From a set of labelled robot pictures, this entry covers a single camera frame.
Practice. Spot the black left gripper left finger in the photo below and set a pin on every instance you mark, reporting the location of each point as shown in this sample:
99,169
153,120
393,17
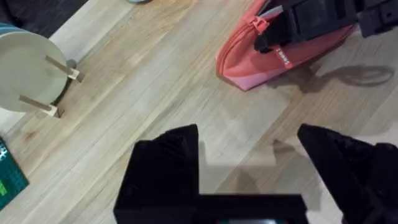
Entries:
164,174

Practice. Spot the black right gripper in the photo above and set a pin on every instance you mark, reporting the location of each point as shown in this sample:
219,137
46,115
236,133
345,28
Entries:
323,17

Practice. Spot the white round plate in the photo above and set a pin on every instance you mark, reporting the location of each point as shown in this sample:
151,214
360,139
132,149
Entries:
28,71

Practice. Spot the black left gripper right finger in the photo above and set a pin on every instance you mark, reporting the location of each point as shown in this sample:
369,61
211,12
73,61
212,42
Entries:
348,168

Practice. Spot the grey round object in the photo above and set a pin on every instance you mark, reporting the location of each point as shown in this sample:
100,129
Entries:
138,1

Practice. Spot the small wooden peg rack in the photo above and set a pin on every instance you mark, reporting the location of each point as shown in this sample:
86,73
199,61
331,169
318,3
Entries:
51,109

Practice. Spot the pink soft zip bag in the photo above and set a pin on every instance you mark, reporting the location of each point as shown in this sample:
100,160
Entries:
245,59

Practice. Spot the teal round plate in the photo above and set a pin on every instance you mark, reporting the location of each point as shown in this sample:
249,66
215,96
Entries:
9,28

